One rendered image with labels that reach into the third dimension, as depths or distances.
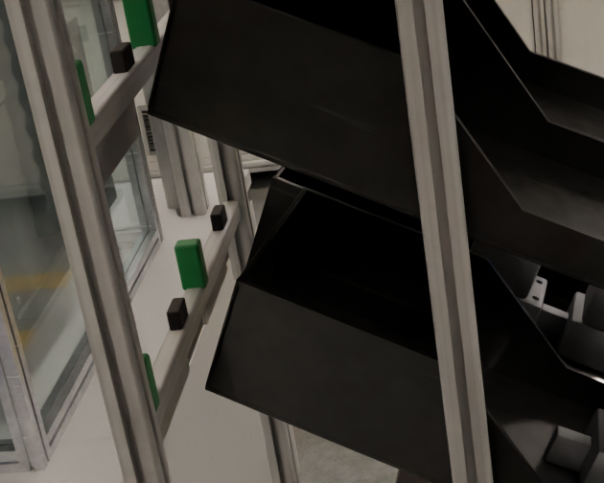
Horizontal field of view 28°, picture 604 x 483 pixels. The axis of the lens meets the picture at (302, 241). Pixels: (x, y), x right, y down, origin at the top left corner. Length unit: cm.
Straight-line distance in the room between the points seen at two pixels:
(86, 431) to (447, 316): 103
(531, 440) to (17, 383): 84
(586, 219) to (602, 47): 392
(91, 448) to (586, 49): 332
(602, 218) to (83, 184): 27
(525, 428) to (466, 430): 12
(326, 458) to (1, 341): 165
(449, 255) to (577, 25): 398
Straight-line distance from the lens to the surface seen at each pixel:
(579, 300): 84
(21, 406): 147
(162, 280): 193
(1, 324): 142
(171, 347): 71
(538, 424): 74
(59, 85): 56
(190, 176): 214
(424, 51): 53
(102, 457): 150
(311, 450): 301
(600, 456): 69
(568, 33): 453
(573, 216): 64
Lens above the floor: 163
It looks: 23 degrees down
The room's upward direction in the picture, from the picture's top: 9 degrees counter-clockwise
